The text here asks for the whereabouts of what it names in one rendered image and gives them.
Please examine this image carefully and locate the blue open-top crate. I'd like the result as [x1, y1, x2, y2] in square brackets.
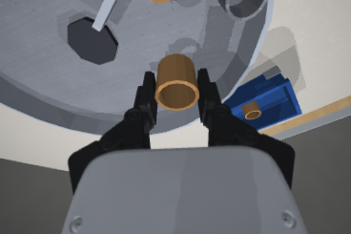
[222, 66, 302, 130]

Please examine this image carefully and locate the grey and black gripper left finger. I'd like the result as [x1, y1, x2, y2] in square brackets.
[68, 72, 157, 194]

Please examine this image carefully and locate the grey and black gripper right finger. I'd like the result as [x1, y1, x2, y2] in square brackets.
[197, 68, 295, 190]

